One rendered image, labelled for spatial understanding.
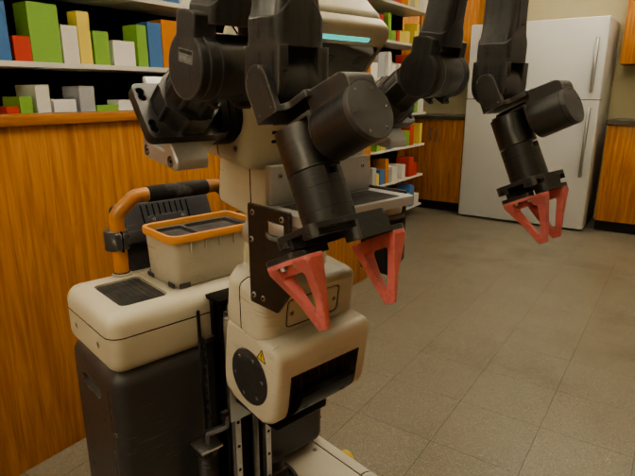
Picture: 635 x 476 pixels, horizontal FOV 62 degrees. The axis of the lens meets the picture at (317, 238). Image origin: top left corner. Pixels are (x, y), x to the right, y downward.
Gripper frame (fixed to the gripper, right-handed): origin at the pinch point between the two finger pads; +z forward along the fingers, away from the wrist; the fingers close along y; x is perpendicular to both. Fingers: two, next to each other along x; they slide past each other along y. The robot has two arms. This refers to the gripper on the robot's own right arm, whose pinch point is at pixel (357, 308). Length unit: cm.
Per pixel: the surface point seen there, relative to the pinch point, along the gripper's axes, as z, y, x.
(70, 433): 22, 5, 170
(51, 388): 5, 2, 160
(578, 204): 3, 440, 171
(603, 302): 61, 284, 107
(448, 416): 62, 119, 102
